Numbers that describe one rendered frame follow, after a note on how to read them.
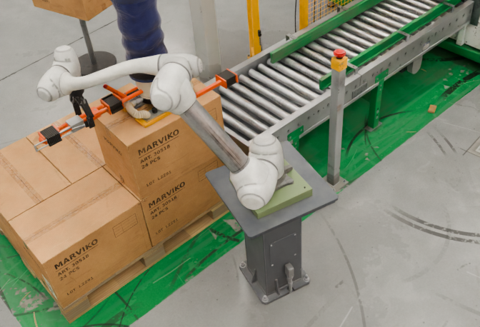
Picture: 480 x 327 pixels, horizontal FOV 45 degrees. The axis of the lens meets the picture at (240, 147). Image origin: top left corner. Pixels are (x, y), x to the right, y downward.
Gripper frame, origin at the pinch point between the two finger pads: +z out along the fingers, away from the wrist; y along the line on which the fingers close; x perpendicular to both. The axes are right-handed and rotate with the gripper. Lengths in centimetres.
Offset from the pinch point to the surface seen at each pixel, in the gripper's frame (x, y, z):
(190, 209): -39, -18, 83
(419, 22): -256, -18, 47
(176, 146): -37, -19, 30
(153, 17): -44, -9, -42
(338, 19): -217, 27, 46
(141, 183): -13.0, -18.0, 41.4
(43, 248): 45, -11, 53
